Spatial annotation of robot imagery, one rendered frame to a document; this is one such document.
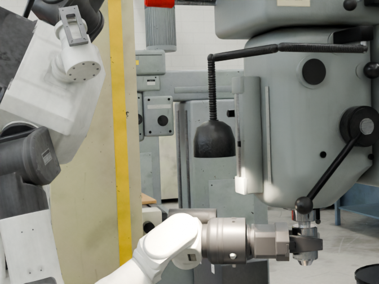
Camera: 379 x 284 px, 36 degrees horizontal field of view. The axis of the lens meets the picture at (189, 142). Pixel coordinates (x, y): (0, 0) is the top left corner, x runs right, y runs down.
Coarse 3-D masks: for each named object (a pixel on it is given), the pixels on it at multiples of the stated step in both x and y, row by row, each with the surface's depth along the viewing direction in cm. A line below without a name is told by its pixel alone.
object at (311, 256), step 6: (294, 234) 108; (300, 234) 108; (306, 234) 107; (312, 234) 108; (300, 252) 108; (306, 252) 107; (312, 252) 108; (294, 258) 109; (300, 258) 108; (306, 258) 108; (312, 258) 108
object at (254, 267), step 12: (204, 264) 149; (216, 264) 140; (228, 264) 138; (240, 264) 138; (252, 264) 139; (264, 264) 140; (204, 276) 150; (216, 276) 141; (228, 276) 138; (240, 276) 139; (252, 276) 140; (264, 276) 140
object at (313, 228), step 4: (296, 224) 111; (312, 224) 110; (292, 228) 109; (296, 228) 108; (300, 228) 108; (304, 228) 107; (308, 228) 107; (312, 228) 107; (316, 228) 108; (296, 232) 108; (300, 232) 108; (304, 232) 107; (308, 232) 107; (312, 232) 108
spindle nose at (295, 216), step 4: (292, 212) 109; (296, 212) 108; (312, 212) 107; (292, 216) 109; (296, 216) 108; (300, 216) 107; (304, 216) 107; (308, 216) 107; (312, 216) 107; (296, 220) 108; (300, 220) 107; (304, 220) 107; (308, 220) 107; (312, 220) 107
